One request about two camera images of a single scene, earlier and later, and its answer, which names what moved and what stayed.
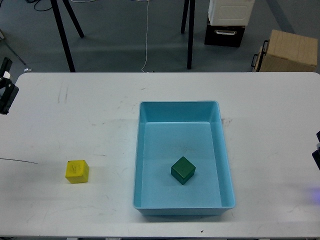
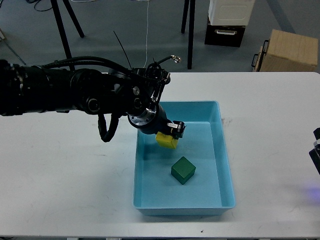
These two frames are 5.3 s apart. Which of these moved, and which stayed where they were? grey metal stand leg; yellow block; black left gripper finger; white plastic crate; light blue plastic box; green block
Moved: black left gripper finger; yellow block
Stayed: green block; white plastic crate; grey metal stand leg; light blue plastic box
